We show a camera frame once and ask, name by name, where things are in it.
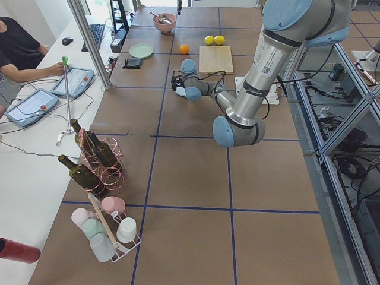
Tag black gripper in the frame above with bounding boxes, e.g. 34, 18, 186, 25
176, 0, 182, 14
170, 75, 183, 91

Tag orange fruit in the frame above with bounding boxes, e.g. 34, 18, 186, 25
179, 44, 190, 55

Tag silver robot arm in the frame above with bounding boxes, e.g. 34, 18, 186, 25
172, 0, 352, 147

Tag light green plate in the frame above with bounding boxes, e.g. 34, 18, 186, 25
129, 43, 154, 59

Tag metal scoop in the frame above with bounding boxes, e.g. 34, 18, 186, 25
149, 11, 173, 24

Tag pink bowl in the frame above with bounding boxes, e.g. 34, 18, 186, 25
153, 13, 177, 33

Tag bamboo cutting board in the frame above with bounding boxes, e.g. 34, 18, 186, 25
199, 45, 234, 74

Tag yellow lemon outer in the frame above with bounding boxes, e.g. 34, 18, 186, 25
204, 35, 214, 46

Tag grey folded cloth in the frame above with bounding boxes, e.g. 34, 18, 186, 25
122, 58, 143, 69

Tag yellow lemon near board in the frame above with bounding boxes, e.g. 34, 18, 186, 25
214, 35, 226, 45

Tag black keyboard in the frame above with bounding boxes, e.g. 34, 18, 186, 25
88, 24, 105, 49

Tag teach pendant far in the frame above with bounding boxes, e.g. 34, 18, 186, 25
50, 67, 94, 99

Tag teach pendant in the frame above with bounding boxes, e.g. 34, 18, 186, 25
50, 67, 94, 99
5, 88, 59, 127

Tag dark wine bottle rear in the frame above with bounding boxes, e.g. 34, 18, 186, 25
87, 130, 122, 173

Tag dark wine bottle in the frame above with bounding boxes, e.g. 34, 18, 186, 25
70, 118, 93, 157
87, 130, 122, 173
58, 154, 108, 199

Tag metal rod green tip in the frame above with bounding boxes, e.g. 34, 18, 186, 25
55, 56, 74, 147

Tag black computer mouse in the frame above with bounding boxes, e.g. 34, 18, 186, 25
62, 37, 74, 46

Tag dark wine bottle front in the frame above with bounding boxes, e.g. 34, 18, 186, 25
58, 154, 108, 199

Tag teach pendant near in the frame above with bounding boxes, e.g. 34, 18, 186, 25
5, 88, 59, 127

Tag white cup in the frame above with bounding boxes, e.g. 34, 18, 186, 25
116, 217, 137, 243

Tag person in black shirt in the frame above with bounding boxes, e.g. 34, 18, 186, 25
0, 16, 65, 118

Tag pale pink cup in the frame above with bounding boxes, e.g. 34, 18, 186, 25
71, 208, 98, 229

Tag mint green cup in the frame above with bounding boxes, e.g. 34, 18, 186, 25
81, 218, 107, 240

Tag grey cup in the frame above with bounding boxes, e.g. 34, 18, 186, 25
89, 233, 116, 262

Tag red bottle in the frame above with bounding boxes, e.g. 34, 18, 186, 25
1, 237, 41, 264

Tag copper wire bottle rack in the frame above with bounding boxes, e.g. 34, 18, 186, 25
76, 128, 125, 194

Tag aluminium frame post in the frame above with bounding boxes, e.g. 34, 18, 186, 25
67, 0, 111, 90

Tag wooden rack handle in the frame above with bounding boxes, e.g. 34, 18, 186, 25
88, 194, 119, 249

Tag white wire cup rack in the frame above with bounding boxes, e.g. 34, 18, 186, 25
88, 195, 141, 262

